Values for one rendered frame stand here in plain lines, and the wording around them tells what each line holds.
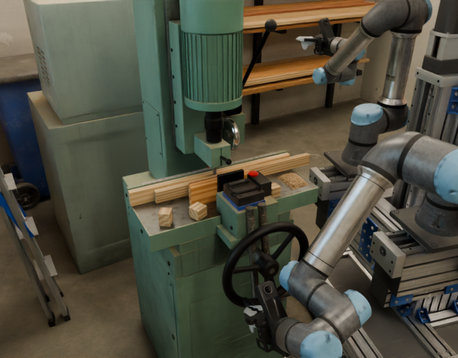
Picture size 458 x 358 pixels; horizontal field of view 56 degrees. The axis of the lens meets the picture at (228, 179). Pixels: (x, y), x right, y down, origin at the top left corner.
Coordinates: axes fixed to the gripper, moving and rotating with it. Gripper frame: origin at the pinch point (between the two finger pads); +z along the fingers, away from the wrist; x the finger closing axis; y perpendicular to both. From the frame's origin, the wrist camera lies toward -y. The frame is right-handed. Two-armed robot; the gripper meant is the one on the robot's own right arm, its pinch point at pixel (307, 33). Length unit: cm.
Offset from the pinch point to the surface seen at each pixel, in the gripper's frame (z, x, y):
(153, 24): -39, -91, -30
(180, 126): -48, -92, 2
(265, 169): -61, -69, 22
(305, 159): -61, -51, 24
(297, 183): -72, -64, 24
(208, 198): -67, -95, 19
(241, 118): -45, -67, 8
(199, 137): -54, -89, 5
